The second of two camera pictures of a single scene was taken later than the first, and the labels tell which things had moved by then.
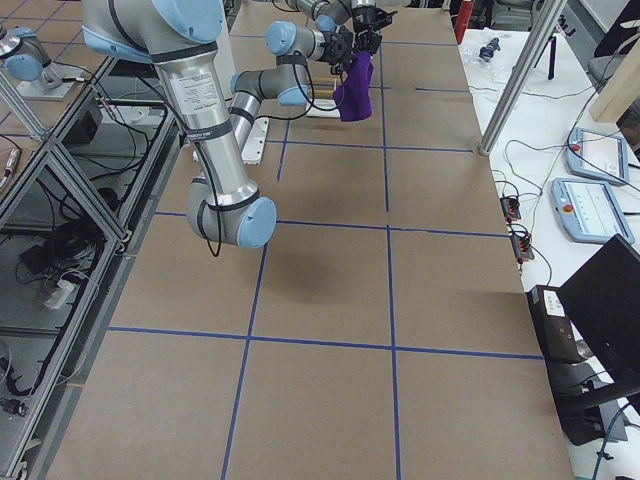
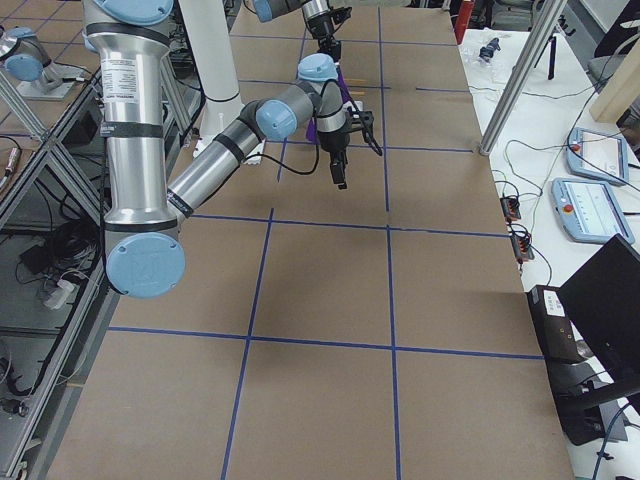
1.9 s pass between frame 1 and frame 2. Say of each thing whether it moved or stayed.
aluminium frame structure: stayed
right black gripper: moved
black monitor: stayed
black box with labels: stayed
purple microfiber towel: moved
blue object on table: stayed
